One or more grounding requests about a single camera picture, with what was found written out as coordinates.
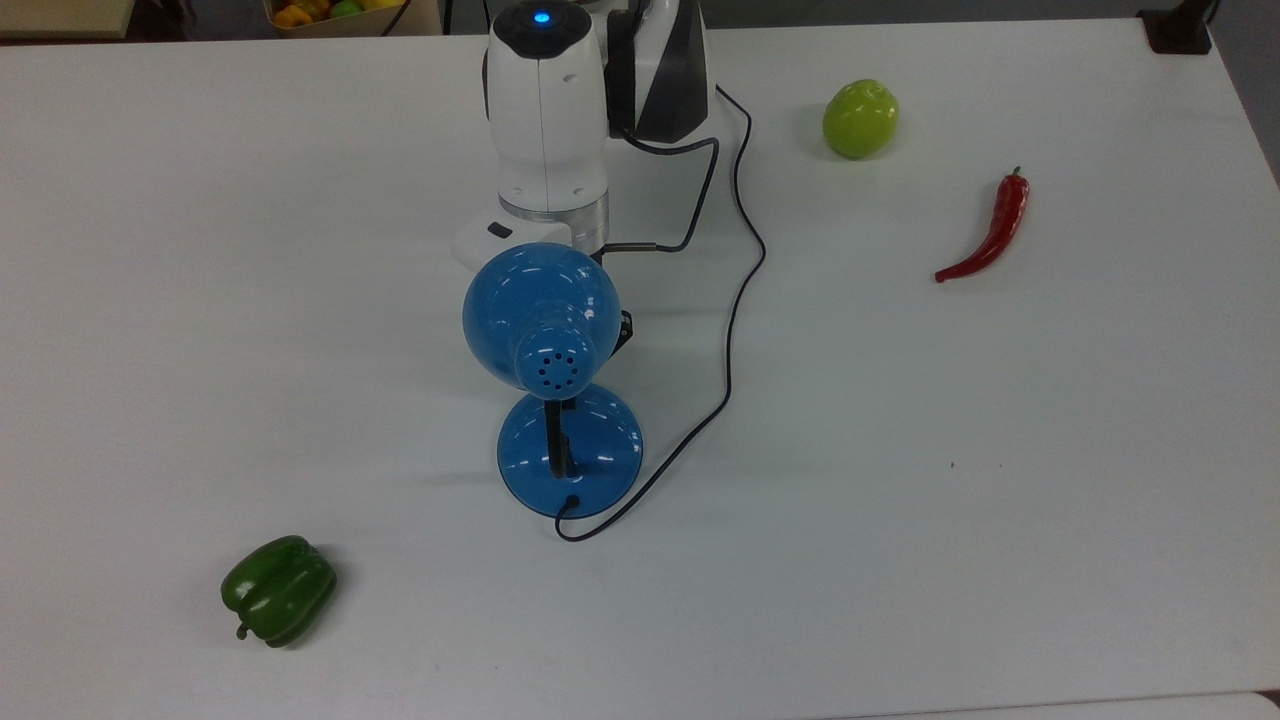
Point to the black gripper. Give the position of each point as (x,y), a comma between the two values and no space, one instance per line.
(624,332)

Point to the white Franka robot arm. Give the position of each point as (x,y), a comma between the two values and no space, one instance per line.
(548,120)

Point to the blue desk lamp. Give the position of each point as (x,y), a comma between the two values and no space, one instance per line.
(530,310)

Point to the green apple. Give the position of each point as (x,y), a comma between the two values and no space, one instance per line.
(860,120)

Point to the cardboard box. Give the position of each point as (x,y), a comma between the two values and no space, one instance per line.
(420,22)

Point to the red chili pepper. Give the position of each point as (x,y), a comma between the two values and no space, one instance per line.
(1000,225)

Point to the green bell pepper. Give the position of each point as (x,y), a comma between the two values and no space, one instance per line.
(280,590)

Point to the orange toy pepper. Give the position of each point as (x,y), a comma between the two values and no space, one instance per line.
(298,14)

